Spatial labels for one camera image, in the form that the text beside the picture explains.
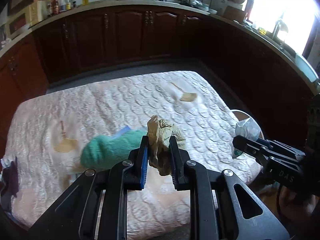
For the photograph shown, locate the clear plastic bag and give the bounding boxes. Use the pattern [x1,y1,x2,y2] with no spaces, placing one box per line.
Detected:
[231,117,261,159]

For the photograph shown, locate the white round bin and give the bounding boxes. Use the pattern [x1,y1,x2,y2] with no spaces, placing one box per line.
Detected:
[229,109,266,140]

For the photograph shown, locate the dark wooden lower cabinets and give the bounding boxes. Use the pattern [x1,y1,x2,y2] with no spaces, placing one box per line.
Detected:
[0,4,320,150]

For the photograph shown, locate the metal faucet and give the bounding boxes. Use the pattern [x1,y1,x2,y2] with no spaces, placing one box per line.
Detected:
[272,17,288,40]

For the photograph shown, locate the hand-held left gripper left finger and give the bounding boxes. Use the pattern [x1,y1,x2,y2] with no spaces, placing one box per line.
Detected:
[29,135,150,240]

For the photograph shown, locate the green fuzzy towel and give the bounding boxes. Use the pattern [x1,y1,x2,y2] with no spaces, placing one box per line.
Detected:
[80,127,148,170]

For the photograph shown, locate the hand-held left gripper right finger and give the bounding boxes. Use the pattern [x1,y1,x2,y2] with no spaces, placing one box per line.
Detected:
[169,135,290,240]

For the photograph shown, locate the cream microwave oven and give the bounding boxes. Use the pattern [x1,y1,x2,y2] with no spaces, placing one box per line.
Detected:
[6,0,48,37]

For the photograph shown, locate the beige paper towel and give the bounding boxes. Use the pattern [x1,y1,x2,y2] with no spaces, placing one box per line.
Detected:
[146,115,187,177]

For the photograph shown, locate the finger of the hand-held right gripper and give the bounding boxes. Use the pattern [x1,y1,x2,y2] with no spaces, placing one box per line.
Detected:
[259,138,307,157]
[232,135,271,167]

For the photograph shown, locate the wooden cutting board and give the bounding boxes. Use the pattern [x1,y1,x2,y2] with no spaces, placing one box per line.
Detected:
[222,5,247,23]

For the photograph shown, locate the white quilted tablecloth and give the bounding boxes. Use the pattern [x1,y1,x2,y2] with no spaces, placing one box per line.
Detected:
[2,70,264,235]

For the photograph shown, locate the window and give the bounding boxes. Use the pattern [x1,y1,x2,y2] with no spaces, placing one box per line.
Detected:
[246,0,318,57]

